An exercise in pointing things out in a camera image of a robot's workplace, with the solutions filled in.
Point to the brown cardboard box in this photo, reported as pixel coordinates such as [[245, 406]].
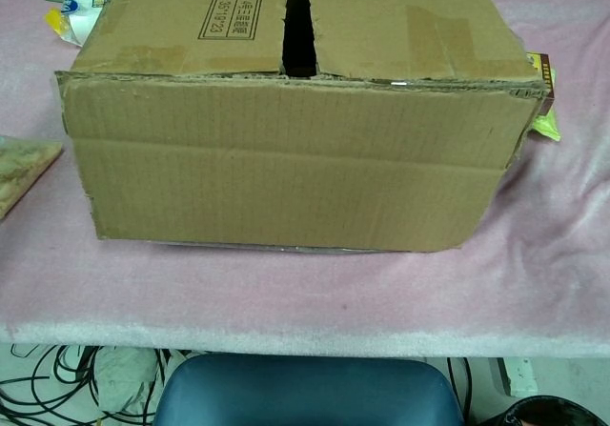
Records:
[[286, 168]]

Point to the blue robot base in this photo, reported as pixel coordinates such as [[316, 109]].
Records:
[[310, 392]]

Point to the pink fleece tablecloth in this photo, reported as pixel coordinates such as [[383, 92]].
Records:
[[286, 297]]

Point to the white plastic bag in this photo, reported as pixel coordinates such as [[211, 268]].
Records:
[[124, 373]]

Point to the white yellow snack bag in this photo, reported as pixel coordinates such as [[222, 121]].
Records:
[[78, 16]]

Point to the grey table leg bracket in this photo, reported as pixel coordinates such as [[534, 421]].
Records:
[[519, 378]]

